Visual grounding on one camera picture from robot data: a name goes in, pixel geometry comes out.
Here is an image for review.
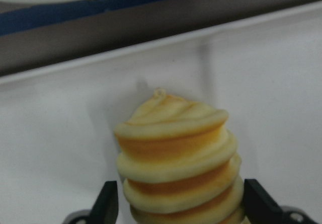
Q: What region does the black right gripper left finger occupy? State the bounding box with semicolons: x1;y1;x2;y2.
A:
88;181;118;224

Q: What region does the white rectangular tray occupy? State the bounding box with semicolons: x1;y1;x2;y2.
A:
1;3;321;223

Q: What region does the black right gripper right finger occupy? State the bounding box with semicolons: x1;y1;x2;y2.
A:
243;179;283;224

